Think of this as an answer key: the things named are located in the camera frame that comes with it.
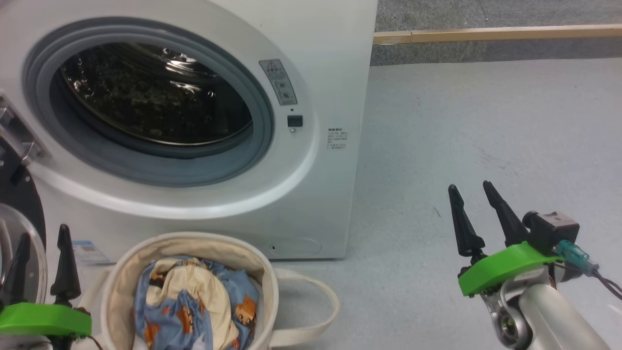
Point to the blue cartoon print garment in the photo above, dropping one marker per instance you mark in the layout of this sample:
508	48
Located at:
243	301

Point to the black round glass washer door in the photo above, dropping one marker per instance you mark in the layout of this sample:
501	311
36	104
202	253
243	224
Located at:
19	194

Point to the steel washer drum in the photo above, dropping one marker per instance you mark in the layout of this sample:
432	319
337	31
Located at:
146	97

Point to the cream canvas laundry basket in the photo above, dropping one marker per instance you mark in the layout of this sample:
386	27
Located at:
121	291

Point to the white front-load washing machine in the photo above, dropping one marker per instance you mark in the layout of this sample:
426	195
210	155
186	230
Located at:
330	73

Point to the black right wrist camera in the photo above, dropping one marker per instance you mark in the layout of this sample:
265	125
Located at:
554	228

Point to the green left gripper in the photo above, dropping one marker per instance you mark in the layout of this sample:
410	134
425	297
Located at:
43	321

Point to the white oval filter cover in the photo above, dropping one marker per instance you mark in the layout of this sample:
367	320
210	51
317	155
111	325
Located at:
296	246

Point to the blue energy label sticker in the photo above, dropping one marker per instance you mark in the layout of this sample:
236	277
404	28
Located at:
92	253

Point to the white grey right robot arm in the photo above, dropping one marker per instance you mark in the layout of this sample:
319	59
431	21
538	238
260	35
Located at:
554	316

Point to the grey rubber door gasket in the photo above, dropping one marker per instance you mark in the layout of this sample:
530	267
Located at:
146	167

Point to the cream cartoon print garment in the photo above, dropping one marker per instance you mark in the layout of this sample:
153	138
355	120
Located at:
194	282

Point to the black door latch slot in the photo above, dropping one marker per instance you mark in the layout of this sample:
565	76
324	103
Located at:
294	121

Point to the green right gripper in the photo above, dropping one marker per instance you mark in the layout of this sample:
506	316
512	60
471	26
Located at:
500	267

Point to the wooden floor edge strip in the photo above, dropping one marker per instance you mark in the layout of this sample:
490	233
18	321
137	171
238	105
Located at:
486	35

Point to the grey warning sticker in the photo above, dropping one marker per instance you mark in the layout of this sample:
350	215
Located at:
278	81

